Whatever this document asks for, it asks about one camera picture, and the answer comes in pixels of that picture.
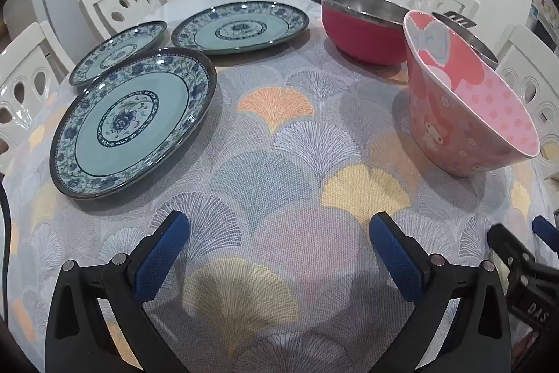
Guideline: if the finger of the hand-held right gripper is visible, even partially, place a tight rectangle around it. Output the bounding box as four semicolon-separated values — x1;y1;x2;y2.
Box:
532;216;559;269
487;223;538;273

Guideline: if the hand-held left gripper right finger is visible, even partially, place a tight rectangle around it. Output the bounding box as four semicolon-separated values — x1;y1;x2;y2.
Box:
369;211;511;373

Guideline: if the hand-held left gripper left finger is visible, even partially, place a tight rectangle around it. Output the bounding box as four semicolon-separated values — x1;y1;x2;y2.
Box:
45;210;193;373

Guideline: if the blue floral patterned plate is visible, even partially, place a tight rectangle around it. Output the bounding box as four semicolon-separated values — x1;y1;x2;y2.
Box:
49;47;218;199
69;20;169;87
171;1;311;56

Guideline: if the pink cartoon bowl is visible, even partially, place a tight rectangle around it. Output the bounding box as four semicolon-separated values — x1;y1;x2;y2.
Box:
402;9;541;178

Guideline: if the fan patterned table mat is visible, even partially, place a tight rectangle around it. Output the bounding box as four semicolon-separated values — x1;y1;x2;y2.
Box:
0;23;559;373

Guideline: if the black phone stand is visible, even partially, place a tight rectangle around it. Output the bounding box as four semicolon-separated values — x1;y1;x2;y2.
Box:
442;9;477;29

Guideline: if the red steel bowl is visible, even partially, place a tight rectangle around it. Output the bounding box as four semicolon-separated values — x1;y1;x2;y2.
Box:
321;0;411;65

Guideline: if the black cable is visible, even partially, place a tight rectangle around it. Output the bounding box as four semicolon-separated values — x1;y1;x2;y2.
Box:
0;181;14;325

